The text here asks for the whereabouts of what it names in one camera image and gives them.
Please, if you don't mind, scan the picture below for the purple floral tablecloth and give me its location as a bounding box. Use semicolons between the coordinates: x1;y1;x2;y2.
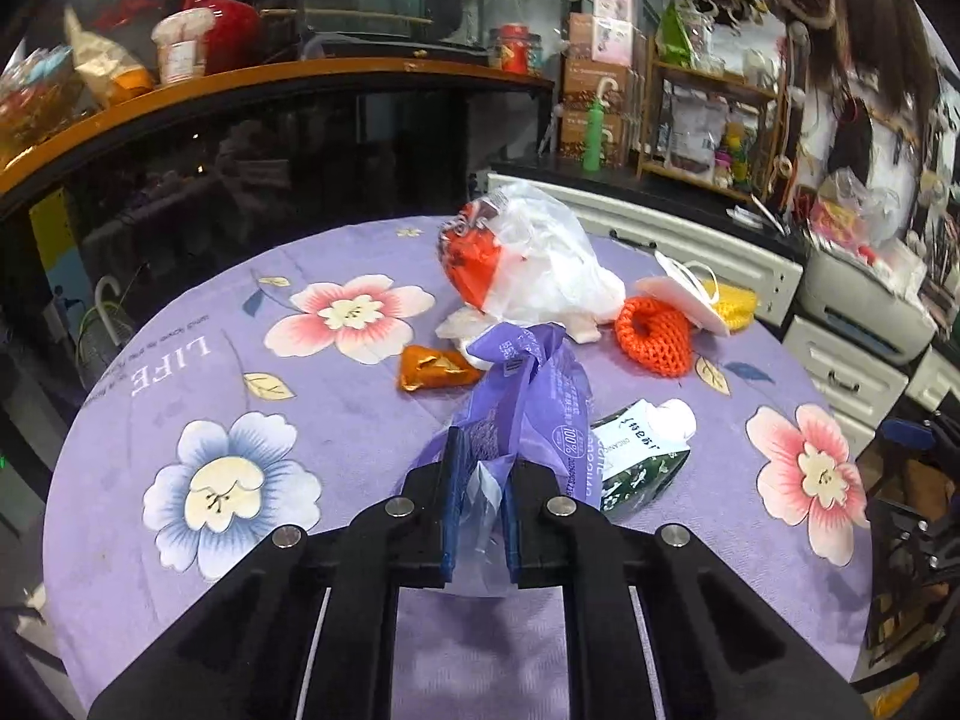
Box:
41;216;878;720

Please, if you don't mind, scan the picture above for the brown printed box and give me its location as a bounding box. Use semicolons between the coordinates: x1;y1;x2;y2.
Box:
562;56;644;115
559;111;629;170

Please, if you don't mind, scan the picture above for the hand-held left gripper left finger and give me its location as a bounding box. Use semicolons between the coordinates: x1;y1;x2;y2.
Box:
86;426;462;720

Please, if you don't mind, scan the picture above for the yellow foam fruit net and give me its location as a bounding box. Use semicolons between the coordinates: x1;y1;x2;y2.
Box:
697;279;762;332

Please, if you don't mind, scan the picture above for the kraft snack bag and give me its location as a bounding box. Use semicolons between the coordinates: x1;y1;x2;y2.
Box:
64;7;155;106

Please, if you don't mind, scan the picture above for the white face mask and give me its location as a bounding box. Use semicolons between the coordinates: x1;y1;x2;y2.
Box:
636;259;732;336

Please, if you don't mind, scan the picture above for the purple plastic wrapper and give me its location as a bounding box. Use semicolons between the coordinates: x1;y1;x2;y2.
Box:
416;321;601;601

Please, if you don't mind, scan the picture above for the red ceramic vase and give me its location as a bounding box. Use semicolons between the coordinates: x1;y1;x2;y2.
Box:
184;0;262;74

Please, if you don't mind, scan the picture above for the wooden shelf rack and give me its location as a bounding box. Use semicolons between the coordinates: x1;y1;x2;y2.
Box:
637;60;781;203

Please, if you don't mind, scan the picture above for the orange snack wrapper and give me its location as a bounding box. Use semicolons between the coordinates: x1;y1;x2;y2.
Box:
397;345;485;393

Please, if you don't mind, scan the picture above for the red orange plastic packet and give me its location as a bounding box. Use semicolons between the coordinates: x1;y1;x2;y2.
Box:
439;199;526;316

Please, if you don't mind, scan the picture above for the clear plastic bag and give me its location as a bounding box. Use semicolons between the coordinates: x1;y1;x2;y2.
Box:
480;181;627;342

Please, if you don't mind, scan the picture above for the red tin can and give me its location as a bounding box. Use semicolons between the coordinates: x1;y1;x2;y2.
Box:
499;24;530;72

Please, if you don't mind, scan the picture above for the pink box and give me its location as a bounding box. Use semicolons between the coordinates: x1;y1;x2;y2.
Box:
592;0;638;65

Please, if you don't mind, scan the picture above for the green plastic bottle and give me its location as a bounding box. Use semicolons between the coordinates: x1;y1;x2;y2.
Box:
583;97;607;171

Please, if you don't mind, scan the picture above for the black chair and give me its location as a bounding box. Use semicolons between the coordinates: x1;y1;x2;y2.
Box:
862;412;960;698

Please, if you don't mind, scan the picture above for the white printer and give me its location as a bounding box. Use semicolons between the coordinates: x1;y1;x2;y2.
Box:
796;244;938;361

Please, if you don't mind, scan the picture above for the orange foam fruit net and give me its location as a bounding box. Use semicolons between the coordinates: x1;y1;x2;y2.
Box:
613;296;692;377

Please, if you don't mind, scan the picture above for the plastic bag of red packets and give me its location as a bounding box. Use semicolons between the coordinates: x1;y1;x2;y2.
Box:
810;169;912;256

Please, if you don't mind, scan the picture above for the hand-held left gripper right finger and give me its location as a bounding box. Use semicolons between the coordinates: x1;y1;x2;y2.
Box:
502;461;875;720

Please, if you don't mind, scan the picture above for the white tissue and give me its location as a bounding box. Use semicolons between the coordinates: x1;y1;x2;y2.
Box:
435;306;496;372

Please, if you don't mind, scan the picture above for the green white drink carton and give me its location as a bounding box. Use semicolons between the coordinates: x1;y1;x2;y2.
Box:
589;397;698;518

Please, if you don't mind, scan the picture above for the hanging brown hair wig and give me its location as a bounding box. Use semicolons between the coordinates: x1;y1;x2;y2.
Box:
802;0;942;113

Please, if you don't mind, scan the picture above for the wooden counter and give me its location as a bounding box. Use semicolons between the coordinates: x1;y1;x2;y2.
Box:
0;56;556;196

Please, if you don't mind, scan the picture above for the white drawer unit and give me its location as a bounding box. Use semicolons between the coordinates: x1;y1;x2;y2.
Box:
784;315;912;440

